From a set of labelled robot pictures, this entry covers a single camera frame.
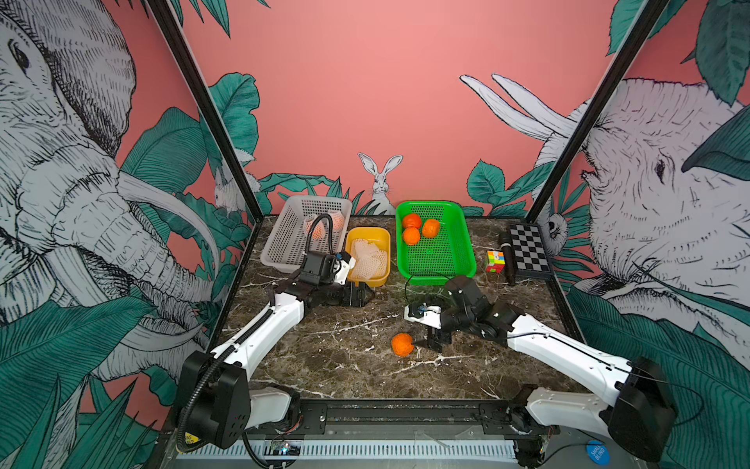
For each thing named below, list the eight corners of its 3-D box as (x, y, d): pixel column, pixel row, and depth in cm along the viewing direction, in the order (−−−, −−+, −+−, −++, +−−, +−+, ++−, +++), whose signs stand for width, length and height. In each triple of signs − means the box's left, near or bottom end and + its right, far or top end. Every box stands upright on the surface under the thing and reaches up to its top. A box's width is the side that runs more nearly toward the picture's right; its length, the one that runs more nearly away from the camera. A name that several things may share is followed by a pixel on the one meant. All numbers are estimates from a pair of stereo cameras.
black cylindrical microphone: (501, 283, 103) (505, 277, 100) (499, 237, 118) (502, 230, 115) (513, 285, 103) (517, 280, 100) (509, 239, 117) (512, 232, 114)
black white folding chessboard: (514, 279, 105) (518, 273, 102) (506, 227, 121) (509, 220, 118) (549, 283, 104) (554, 277, 101) (536, 231, 120) (540, 224, 117)
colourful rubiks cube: (485, 272, 107) (489, 263, 102) (484, 258, 111) (489, 249, 106) (500, 274, 106) (505, 265, 102) (499, 261, 110) (504, 251, 106)
